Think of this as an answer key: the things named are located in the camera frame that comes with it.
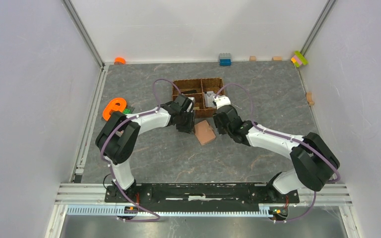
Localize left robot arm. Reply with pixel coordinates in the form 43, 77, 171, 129
95, 94, 195, 202

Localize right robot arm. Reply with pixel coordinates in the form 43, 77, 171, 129
213, 105, 340, 202

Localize grey cards in basket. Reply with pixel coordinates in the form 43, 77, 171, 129
204, 91, 216, 108

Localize black item in basket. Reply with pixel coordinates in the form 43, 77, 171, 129
181, 89, 198, 95

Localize brown woven divided basket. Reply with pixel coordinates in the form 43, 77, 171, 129
173, 78, 224, 118

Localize green toy block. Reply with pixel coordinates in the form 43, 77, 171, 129
122, 107, 134, 114

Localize blue grey toy bricks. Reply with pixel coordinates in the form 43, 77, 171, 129
218, 53, 232, 66

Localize orange tape dispenser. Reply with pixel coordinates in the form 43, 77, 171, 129
102, 98, 127, 121

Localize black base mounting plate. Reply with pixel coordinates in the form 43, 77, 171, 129
104, 182, 300, 213

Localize curved tan wooden piece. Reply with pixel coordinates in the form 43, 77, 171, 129
306, 92, 315, 106

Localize orange round cap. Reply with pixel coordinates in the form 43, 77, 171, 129
114, 57, 126, 65

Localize green pink toy bricks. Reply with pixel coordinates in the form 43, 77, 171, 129
291, 51, 309, 68

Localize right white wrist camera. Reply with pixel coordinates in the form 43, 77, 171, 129
213, 95, 231, 110

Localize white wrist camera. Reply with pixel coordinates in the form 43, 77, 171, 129
188, 97, 195, 104
213, 95, 231, 110

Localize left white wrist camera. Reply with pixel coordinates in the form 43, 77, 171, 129
188, 97, 195, 104

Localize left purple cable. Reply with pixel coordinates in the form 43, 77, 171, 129
99, 78, 183, 223

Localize purple cable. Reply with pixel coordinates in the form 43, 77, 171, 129
99, 78, 183, 223
214, 82, 342, 224

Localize light blue cable duct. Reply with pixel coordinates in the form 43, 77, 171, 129
66, 205, 277, 218

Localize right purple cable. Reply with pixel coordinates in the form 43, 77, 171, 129
214, 82, 342, 224

